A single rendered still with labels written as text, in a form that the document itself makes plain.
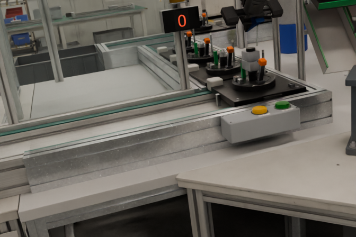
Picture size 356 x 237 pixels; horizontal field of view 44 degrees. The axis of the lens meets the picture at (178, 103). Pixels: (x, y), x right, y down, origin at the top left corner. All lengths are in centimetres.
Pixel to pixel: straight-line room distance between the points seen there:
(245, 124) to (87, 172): 44
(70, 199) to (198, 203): 33
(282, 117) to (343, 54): 39
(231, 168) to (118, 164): 30
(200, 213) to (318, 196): 32
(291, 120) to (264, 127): 8
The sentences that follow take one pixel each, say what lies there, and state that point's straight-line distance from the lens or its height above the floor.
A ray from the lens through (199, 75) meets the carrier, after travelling 164.
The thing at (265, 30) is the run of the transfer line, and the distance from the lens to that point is 275.
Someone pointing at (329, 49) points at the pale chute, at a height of 105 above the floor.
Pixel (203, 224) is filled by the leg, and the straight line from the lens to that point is 119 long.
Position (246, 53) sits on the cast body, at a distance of 140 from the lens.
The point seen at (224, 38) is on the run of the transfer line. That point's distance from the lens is 265.
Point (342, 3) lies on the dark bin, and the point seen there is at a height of 120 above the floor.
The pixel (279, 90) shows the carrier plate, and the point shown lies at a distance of 137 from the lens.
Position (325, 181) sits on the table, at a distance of 108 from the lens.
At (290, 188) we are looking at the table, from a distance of 105.
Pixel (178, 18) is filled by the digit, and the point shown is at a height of 121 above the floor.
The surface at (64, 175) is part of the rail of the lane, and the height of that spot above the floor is 89.
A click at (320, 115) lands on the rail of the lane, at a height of 89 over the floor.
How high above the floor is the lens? 138
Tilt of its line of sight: 18 degrees down
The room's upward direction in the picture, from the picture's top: 7 degrees counter-clockwise
